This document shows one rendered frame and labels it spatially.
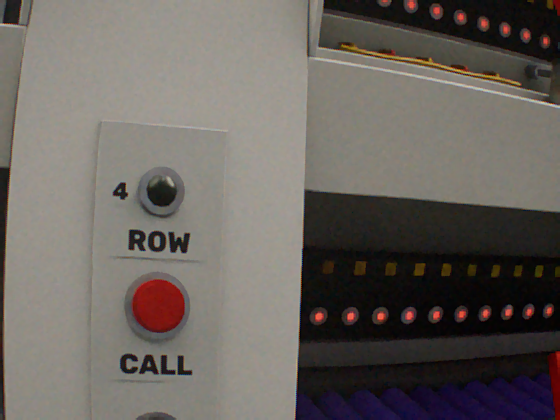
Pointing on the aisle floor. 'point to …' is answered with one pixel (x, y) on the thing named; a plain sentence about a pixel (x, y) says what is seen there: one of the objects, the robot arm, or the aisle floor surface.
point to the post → (72, 303)
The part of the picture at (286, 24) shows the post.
